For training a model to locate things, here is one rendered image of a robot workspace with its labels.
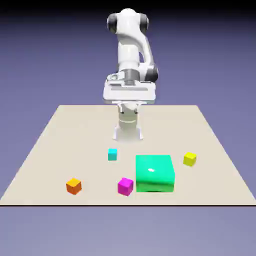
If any large green box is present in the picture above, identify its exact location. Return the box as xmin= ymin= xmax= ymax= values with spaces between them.
xmin=135 ymin=154 xmax=176 ymax=193

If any small cyan cube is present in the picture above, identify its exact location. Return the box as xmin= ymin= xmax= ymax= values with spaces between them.
xmin=107 ymin=148 xmax=118 ymax=162

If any small orange cube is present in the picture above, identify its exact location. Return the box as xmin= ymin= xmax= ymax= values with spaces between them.
xmin=65 ymin=177 xmax=83 ymax=196

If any small yellow cube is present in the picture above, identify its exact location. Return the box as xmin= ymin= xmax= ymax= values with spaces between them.
xmin=182 ymin=151 xmax=197 ymax=167

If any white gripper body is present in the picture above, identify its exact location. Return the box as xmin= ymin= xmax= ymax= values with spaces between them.
xmin=102 ymin=79 xmax=157 ymax=105

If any small magenta cube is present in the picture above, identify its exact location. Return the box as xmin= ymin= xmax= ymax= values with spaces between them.
xmin=117 ymin=177 xmax=134 ymax=197

